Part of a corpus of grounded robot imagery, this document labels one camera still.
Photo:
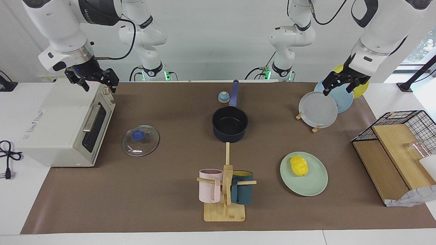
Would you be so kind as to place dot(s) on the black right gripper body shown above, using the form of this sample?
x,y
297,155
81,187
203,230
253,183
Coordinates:
x,y
87,69

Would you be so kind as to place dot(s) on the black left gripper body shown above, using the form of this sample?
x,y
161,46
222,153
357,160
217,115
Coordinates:
x,y
351,73

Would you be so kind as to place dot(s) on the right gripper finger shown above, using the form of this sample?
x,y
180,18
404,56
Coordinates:
x,y
75,78
112,77

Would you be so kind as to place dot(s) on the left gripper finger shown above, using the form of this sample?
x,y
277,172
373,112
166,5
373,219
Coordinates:
x,y
359,82
331,81

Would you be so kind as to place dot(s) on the glass lid with blue knob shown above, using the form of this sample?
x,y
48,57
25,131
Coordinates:
x,y
146,143

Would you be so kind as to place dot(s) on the yellow potato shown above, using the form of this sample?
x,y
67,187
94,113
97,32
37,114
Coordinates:
x,y
299,166

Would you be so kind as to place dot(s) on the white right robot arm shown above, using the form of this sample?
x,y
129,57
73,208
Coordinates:
x,y
61,23

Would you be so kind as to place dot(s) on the yellow plate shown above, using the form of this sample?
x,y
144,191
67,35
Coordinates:
x,y
361,92

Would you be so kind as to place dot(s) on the light blue plate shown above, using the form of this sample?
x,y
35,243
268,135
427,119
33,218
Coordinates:
x,y
344,100

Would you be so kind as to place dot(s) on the grey plate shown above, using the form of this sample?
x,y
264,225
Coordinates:
x,y
317,110

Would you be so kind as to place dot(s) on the wooden plate rack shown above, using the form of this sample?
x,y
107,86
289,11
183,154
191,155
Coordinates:
x,y
316,129

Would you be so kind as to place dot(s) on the light green plate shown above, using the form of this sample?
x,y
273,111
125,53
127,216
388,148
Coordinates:
x,y
310,185

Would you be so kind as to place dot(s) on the white toaster oven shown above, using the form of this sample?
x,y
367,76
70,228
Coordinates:
x,y
54,129

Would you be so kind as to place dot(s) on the light wooden cutting board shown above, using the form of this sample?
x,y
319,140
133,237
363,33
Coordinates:
x,y
398,153

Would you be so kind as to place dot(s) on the dark wooden board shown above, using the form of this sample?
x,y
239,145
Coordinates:
x,y
378,166

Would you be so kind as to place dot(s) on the clear glass jug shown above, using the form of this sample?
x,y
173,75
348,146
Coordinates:
x,y
422,146

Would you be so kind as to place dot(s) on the small blue bell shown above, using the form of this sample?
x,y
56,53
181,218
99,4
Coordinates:
x,y
223,98

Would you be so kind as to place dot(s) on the brown table mat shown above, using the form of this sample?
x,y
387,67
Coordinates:
x,y
170,187

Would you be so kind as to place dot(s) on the white checked cloth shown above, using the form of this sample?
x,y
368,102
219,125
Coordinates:
x,y
415,197

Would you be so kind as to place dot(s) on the teal mug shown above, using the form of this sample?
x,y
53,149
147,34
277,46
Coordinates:
x,y
243,194

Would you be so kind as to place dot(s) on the pink mug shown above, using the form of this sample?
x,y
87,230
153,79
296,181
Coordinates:
x,y
207,190

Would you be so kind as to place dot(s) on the wooden mug tree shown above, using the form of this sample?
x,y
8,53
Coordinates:
x,y
224,212

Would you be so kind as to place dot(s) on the black clamp mount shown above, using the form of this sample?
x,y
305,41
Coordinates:
x,y
6,85

